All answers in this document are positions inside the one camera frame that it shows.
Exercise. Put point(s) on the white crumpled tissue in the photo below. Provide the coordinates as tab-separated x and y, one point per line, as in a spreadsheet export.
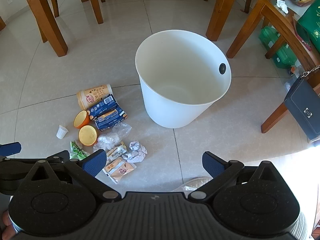
282	5

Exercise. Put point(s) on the clear plastic wrap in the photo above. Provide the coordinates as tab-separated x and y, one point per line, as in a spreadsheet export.
107	140

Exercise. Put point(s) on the black and orange object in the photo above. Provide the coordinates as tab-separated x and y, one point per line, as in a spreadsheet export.
293	70

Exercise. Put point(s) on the white paper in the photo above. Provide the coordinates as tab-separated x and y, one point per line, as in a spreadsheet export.
136	151

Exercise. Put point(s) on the blue biscuit box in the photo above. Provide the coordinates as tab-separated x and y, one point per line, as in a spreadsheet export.
102	105
110	120

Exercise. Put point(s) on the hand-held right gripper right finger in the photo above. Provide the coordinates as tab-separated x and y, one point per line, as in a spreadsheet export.
212	163

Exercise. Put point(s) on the beige snack packet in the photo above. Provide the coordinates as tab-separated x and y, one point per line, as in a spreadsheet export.
116	152
121	170

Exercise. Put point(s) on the beige instant drink cup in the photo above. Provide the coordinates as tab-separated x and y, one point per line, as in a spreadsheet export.
92	96

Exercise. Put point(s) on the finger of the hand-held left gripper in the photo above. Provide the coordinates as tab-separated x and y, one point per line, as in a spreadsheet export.
22	165
10	148

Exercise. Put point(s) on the green paper bag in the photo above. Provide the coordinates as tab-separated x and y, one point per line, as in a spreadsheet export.
311	22

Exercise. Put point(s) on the green snack packet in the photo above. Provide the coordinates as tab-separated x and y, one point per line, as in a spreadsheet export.
76	150

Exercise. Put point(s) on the grey ribbed cloth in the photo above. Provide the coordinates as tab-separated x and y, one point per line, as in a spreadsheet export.
302	226

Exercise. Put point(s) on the black round knob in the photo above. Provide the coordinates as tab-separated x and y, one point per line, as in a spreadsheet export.
222	68

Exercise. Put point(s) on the green plastic toolbox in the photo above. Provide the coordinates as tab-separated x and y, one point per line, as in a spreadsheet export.
282	55

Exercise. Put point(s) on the dark red flat case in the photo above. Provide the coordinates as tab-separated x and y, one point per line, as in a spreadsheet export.
301	36

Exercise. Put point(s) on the white plastic bin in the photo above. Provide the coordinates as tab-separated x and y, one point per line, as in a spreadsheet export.
162	100

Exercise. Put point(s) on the beige woven slipper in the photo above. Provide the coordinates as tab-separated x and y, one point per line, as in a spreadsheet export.
195	183

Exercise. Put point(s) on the person's left hand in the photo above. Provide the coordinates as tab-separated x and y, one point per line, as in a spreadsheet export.
8	227

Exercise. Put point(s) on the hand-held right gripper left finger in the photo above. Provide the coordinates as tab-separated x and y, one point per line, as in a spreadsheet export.
95	161

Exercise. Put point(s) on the orange plastic bowl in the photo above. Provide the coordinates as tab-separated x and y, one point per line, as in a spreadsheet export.
81	119

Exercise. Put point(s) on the small white cup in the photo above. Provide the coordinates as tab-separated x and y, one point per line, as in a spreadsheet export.
61	132

